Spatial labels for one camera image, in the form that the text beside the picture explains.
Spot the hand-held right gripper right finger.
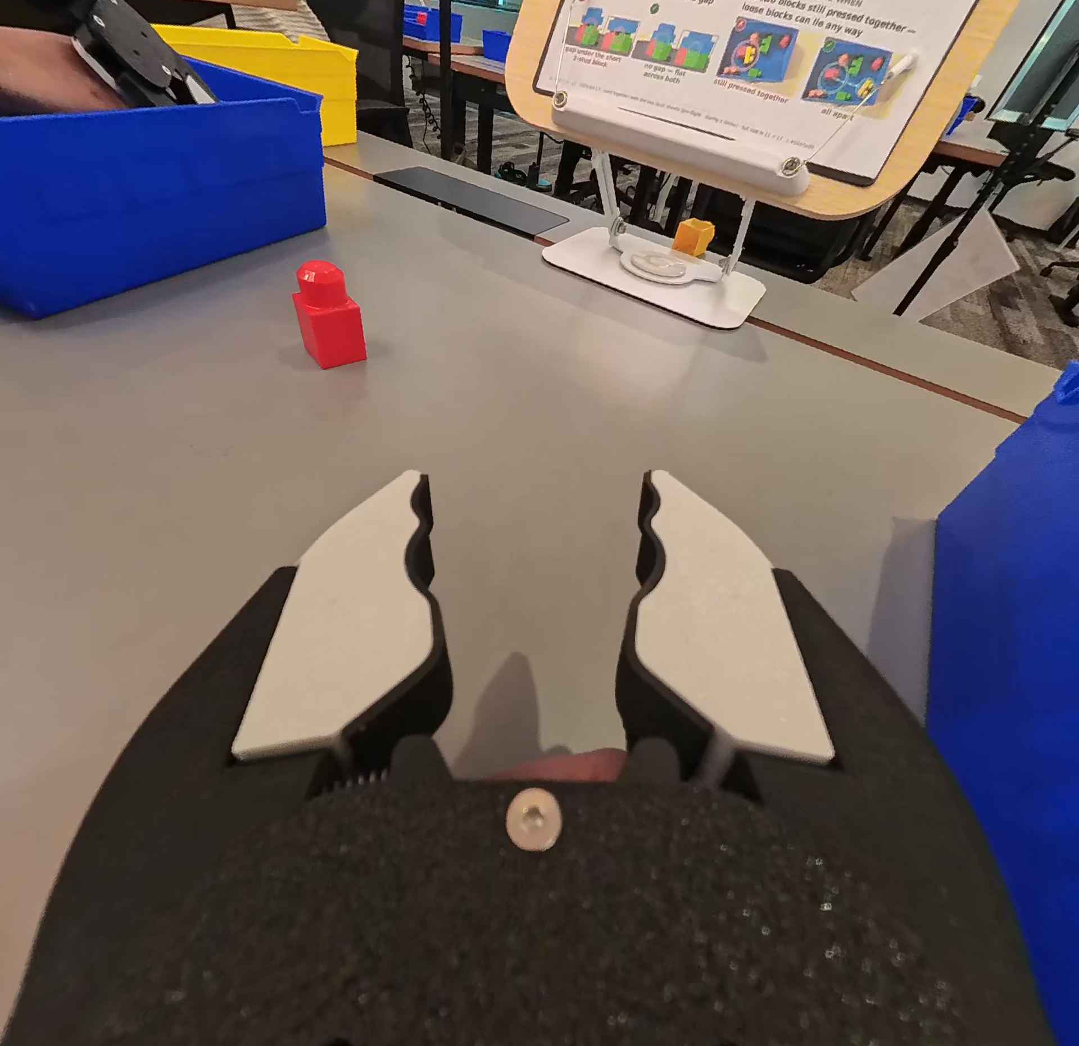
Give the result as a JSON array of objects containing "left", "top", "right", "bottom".
[{"left": 618, "top": 470, "right": 837, "bottom": 764}]

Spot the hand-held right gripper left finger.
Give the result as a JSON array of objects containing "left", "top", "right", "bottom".
[{"left": 233, "top": 470, "right": 455, "bottom": 764}]

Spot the blue plastic bin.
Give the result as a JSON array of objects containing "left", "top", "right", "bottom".
[
  {"left": 1, "top": 61, "right": 328, "bottom": 319},
  {"left": 926, "top": 364, "right": 1079, "bottom": 1022}
]

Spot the red toy block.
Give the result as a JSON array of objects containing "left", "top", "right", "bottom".
[{"left": 294, "top": 263, "right": 369, "bottom": 371}]

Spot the person's left hand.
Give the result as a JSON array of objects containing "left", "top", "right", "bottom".
[{"left": 1, "top": 29, "right": 123, "bottom": 119}]

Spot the yellow plastic bin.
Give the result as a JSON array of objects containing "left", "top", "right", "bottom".
[{"left": 156, "top": 24, "right": 360, "bottom": 149}]

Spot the small blue tray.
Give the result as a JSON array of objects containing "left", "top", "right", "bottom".
[{"left": 405, "top": 5, "right": 466, "bottom": 46}]

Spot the black inset table panel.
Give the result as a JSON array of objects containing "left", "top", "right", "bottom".
[{"left": 373, "top": 167, "right": 573, "bottom": 240}]

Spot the black tripod stand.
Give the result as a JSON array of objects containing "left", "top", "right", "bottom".
[{"left": 894, "top": 61, "right": 1079, "bottom": 317}]

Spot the wooden clipboard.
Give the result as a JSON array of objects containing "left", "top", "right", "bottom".
[{"left": 506, "top": 0, "right": 1040, "bottom": 223}]

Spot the printed instruction sheet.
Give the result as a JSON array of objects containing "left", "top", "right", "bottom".
[{"left": 537, "top": 0, "right": 999, "bottom": 188}]

